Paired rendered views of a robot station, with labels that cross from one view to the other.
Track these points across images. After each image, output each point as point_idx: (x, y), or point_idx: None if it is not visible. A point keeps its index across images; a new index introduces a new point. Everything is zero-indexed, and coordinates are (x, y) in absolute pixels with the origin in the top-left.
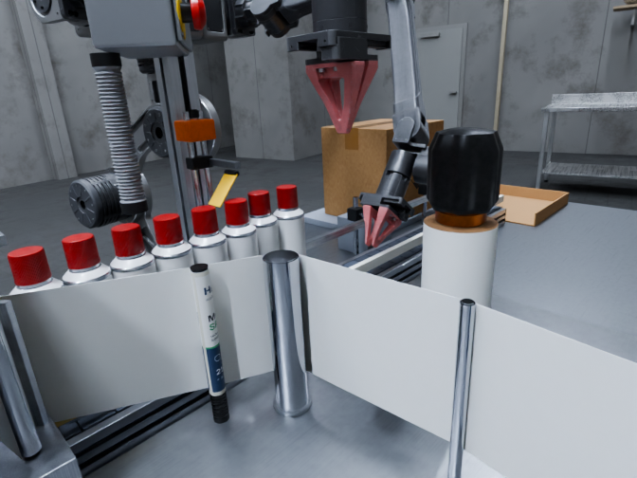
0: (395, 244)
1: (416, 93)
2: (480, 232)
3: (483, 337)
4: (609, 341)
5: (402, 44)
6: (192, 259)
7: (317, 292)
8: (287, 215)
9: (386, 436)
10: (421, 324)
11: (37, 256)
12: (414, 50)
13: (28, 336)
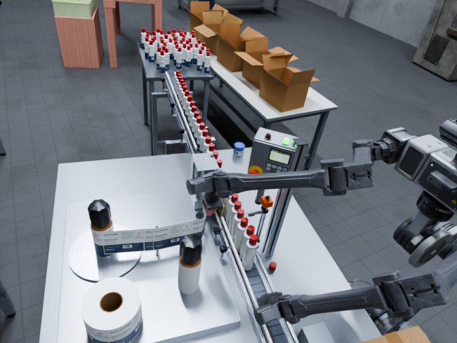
0: (282, 338)
1: (300, 300)
2: (179, 255)
3: (154, 232)
4: (157, 330)
5: (339, 292)
6: (234, 215)
7: (194, 226)
8: (247, 241)
9: (175, 252)
10: (166, 231)
11: None
12: (331, 301)
13: None
